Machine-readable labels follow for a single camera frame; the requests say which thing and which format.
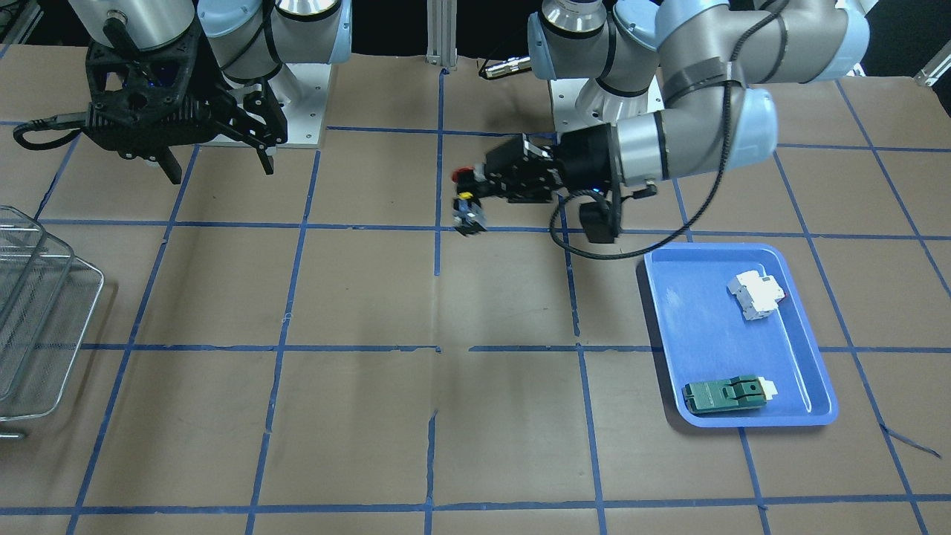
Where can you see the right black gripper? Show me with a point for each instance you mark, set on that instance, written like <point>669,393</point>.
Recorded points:
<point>210,94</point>

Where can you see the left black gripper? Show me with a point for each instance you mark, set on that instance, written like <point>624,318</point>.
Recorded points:
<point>585,157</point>

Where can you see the red emergency stop button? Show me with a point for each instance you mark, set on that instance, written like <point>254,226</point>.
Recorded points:
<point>467,211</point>

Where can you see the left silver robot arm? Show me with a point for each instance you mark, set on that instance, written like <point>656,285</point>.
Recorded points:
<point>672,89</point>

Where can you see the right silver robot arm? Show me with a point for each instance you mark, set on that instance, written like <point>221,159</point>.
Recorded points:
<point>242,33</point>

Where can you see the blue plastic tray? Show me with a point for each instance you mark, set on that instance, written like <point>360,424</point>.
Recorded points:
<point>705,336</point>

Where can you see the white circuit breaker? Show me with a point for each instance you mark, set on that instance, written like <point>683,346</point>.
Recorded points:
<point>757,295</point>

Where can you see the green terminal block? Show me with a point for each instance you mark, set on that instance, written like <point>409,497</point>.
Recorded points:
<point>732,394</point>

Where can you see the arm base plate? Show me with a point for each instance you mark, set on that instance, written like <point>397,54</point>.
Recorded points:
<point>301,91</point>
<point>579,103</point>

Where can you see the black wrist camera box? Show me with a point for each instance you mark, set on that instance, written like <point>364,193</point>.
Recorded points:
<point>600,220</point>

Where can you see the aluminium frame post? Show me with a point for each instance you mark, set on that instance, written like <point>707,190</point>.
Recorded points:
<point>441,18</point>

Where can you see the wire mesh shelf rack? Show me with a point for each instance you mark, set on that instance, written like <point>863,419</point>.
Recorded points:
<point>48,296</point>

